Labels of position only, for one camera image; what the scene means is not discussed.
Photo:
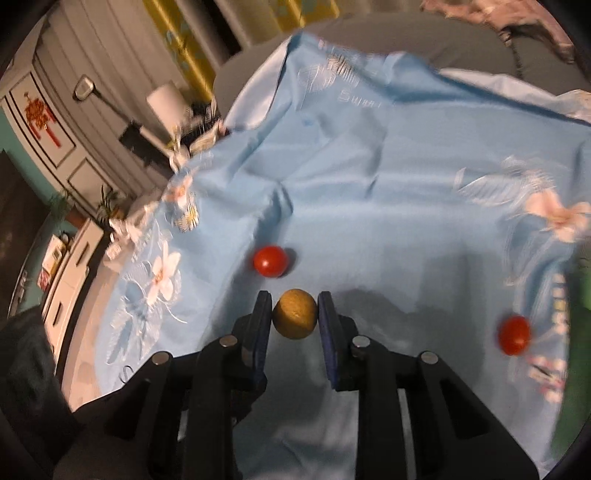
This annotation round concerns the yellow patterned curtain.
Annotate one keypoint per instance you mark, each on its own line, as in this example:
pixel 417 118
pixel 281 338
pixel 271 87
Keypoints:
pixel 184 46

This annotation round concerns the white crumpled cloth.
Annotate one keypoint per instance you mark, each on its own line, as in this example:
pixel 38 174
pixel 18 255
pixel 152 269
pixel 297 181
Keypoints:
pixel 122 230

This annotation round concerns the large red tomato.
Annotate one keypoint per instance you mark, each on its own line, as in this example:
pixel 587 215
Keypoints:
pixel 513 335

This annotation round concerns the blue floral bedsheet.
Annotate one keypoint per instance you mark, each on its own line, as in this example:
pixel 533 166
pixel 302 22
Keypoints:
pixel 369 184

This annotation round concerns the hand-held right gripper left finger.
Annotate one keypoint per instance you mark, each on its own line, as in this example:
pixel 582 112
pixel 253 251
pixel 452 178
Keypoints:
pixel 258 334

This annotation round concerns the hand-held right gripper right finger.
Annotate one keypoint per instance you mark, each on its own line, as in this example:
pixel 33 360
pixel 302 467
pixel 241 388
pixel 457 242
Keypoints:
pixel 328 339

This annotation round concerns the upright vacuum cleaner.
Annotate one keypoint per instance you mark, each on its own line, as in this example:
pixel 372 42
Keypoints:
pixel 134 136

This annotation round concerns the green potted plant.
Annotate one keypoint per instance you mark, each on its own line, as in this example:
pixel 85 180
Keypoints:
pixel 110 205

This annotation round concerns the pink patterned cloth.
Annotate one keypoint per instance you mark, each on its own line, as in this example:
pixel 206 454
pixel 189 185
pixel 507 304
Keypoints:
pixel 545 30

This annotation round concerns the red hanging knot ornament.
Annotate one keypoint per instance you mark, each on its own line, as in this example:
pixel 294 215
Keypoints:
pixel 40 117

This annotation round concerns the red cherry tomato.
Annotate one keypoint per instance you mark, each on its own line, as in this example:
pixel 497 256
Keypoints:
pixel 270 261

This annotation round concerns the green bowl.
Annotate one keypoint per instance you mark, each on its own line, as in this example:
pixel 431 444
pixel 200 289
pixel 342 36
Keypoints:
pixel 577 369

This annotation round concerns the pile of clothes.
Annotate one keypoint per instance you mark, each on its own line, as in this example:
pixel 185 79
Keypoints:
pixel 203 134

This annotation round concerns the small tan longan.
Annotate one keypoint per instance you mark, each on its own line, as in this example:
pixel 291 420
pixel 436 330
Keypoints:
pixel 294 314

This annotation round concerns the white drawer cabinet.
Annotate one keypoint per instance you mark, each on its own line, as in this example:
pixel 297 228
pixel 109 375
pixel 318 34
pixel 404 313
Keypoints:
pixel 69 281

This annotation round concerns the grey upholstered headboard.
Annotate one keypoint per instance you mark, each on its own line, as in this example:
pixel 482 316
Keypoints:
pixel 461 46

